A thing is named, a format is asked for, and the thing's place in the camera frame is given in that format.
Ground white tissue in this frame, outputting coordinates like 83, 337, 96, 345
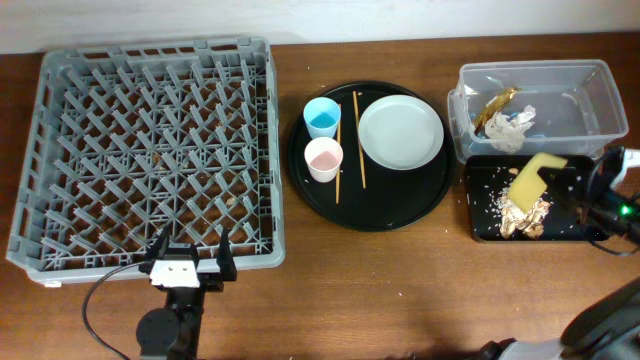
484, 105, 536, 154

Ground pale green plate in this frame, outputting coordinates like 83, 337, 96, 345
359, 95, 444, 171

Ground pink plastic cup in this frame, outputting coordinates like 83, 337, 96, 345
304, 137, 344, 183

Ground gold snack wrapper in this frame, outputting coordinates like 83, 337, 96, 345
473, 87, 520, 134

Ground blue plastic cup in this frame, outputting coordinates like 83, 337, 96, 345
303, 97, 341, 139

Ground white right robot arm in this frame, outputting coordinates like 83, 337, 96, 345
463, 146, 639, 359

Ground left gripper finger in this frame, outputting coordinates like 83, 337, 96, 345
216, 228, 237, 281
145, 225, 170, 262

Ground food scraps pile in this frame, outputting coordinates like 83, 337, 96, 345
496, 194, 551, 239

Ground clear plastic bin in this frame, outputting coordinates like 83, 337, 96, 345
447, 59, 629, 163

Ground grey dishwasher rack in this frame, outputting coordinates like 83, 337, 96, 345
6, 37, 285, 287

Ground round black tray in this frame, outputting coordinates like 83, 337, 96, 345
287, 81, 456, 231

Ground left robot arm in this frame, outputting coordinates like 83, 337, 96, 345
136, 228, 237, 359

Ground yellow bowl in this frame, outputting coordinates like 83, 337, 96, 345
507, 153, 568, 213

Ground black rectangular tray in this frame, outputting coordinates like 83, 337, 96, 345
464, 155, 608, 243

